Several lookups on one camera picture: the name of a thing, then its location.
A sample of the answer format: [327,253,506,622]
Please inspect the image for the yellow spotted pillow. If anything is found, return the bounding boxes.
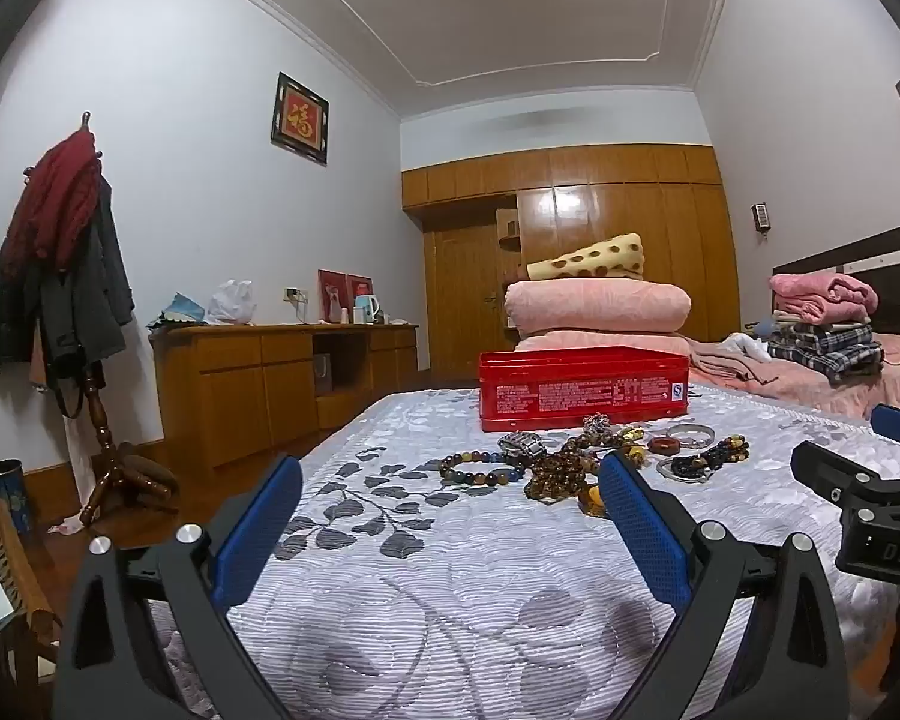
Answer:
[526,232,646,282]

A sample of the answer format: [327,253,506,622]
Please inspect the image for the wooden coat rack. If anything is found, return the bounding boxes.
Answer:
[79,111,181,533]

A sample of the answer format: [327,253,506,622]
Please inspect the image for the dark red scarf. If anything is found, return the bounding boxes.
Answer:
[6,131,100,271]

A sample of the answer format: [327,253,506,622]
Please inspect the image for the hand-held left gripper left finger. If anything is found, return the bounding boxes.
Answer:
[51,454,305,720]

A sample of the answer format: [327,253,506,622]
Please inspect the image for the dark bead bracelet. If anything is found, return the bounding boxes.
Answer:
[671,435,751,479]

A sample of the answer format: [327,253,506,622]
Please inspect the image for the multicolour bead bracelet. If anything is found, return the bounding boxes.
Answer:
[439,448,530,487]

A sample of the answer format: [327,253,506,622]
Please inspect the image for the small pink folded blanket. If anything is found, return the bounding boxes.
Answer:
[769,272,880,325]

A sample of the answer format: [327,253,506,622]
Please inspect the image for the white plastic bag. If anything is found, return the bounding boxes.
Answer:
[207,280,257,325]

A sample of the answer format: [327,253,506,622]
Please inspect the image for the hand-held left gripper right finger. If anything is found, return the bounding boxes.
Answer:
[598,453,850,720]

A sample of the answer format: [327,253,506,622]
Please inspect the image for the wooden sideboard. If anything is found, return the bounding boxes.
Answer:
[150,322,419,466]

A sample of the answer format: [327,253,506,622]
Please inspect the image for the blue cylindrical bin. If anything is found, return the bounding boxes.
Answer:
[0,459,35,533]

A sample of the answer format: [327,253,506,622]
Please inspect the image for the pink bed sheet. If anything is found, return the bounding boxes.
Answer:
[686,334,900,421]

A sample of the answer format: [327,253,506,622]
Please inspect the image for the large pink folded quilt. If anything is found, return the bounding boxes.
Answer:
[504,279,692,335]

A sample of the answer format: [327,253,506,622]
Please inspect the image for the silver watch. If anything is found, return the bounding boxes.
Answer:
[497,431,550,460]

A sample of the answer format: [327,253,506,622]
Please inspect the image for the red tin box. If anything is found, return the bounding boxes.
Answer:
[478,347,691,432]

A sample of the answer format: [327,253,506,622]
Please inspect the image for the white cloth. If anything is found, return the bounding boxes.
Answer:
[720,334,773,361]

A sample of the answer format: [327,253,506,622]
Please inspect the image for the blue cloth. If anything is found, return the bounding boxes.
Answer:
[148,292,209,329]

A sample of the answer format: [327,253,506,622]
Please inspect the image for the framed red wall picture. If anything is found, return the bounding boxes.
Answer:
[271,72,330,166]

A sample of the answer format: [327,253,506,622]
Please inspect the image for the wooden door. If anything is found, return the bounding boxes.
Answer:
[429,225,507,376]

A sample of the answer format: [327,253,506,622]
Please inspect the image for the dark hanging coats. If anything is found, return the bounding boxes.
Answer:
[0,176,136,398]

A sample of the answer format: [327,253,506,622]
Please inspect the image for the wooden wardrobe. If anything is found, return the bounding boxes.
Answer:
[401,144,742,383]

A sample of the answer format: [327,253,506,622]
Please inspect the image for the brown bead bracelet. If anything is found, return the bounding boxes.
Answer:
[523,439,608,505]

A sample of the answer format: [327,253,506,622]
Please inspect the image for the stack of plaid clothes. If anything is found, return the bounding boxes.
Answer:
[766,319,884,382]

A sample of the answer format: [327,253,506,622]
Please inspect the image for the wooden chair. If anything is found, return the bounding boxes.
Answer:
[0,499,61,691]

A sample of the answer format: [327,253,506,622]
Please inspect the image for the grey leaf-pattern bedspread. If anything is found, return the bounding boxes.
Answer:
[146,382,900,720]

